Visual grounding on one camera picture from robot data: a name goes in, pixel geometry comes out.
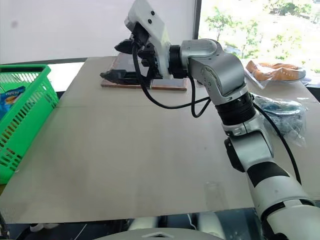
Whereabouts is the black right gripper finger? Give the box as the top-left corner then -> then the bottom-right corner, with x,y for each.
99,69 -> 141,81
114,38 -> 136,55

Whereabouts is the white object under table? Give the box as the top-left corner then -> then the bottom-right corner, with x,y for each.
30,221 -> 60,232

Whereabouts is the dark window frame post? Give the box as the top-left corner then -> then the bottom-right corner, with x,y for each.
194,0 -> 203,41

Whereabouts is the brown box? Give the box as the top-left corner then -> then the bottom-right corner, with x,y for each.
100,55 -> 189,92

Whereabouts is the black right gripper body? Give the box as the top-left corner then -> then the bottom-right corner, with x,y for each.
129,22 -> 161,79

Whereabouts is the blue snack packet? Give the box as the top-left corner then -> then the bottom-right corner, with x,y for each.
0,85 -> 27,120

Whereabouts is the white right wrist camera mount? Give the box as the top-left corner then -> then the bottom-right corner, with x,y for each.
124,0 -> 174,80

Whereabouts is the blue item in clear bag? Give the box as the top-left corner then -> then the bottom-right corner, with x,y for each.
249,93 -> 308,148

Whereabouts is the silver robot torso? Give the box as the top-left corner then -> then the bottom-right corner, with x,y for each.
91,216 -> 227,240

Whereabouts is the black cable under table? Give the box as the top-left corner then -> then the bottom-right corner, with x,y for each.
0,212 -> 10,240

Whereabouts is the orange item in clear bag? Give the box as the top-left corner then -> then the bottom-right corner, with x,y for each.
243,59 -> 307,90

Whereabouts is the green plastic basket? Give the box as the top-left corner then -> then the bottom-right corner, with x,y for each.
0,64 -> 60,185

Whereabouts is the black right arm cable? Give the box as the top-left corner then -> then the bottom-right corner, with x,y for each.
131,42 -> 302,187

